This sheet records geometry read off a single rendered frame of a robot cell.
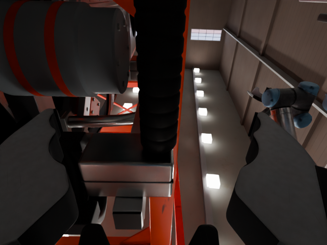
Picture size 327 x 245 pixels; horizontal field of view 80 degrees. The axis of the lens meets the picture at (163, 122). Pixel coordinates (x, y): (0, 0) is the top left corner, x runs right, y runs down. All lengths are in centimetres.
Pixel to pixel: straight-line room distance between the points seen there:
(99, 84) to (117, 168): 15
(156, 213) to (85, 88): 127
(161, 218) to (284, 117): 105
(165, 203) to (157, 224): 25
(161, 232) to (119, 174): 151
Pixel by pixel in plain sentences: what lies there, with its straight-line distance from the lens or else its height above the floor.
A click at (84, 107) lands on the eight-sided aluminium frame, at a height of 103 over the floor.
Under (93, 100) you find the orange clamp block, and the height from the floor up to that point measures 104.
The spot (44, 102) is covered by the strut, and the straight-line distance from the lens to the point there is 42.
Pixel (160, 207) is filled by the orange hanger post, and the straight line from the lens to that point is 144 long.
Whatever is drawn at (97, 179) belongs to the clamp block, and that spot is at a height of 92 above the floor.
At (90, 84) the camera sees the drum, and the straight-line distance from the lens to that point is 31.
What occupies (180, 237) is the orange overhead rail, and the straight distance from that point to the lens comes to 297.
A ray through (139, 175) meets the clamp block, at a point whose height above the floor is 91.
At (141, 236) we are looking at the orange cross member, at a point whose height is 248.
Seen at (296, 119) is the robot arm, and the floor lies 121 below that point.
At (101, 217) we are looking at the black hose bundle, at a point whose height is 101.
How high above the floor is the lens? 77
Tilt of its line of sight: 33 degrees up
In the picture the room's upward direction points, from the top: 178 degrees counter-clockwise
